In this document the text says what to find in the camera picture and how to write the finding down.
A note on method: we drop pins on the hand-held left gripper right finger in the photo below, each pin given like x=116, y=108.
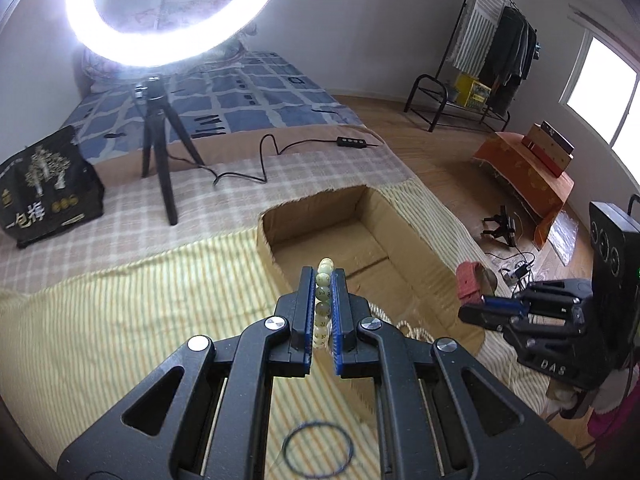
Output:
x=338, y=320

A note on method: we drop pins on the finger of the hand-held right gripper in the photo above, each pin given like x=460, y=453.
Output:
x=500, y=303
x=480, y=315

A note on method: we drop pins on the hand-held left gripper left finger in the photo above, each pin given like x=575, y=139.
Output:
x=303, y=305

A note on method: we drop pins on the cardboard box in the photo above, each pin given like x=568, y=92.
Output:
x=320, y=230

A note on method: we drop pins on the clear plastic wrap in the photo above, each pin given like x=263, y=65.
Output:
x=565, y=237

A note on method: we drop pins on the black clamp device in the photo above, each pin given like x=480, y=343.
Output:
x=510, y=227

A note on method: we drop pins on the orange cloth covered table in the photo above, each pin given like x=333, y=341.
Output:
x=520, y=175

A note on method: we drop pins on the beige checked blanket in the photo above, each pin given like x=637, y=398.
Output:
x=210, y=205

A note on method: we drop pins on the person's pink garment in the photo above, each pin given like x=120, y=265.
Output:
x=617, y=427

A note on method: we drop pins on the tan gift box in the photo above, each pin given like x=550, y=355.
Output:
x=547, y=152

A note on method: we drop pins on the yellow striped cloth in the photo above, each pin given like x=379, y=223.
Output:
x=150, y=320

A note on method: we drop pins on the bright window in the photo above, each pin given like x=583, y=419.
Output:
x=600, y=90

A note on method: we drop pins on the black tripod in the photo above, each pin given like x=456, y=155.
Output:
x=160, y=160

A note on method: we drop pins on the blue patterned bed sheet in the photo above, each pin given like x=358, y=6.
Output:
x=250, y=105

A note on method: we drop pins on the yellow box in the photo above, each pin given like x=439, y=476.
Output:
x=472, y=91

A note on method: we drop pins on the black clothes rack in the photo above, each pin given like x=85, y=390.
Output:
x=430, y=77

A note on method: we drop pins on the black hanging jacket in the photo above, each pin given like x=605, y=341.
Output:
x=527, y=50

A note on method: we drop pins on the dark grey hanging coat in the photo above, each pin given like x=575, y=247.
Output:
x=505, y=45

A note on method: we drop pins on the folded floral quilt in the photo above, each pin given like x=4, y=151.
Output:
x=232, y=47

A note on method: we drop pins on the black snack bag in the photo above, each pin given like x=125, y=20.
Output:
x=45, y=200

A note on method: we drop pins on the striped grey towel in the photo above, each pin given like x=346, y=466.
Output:
x=475, y=25

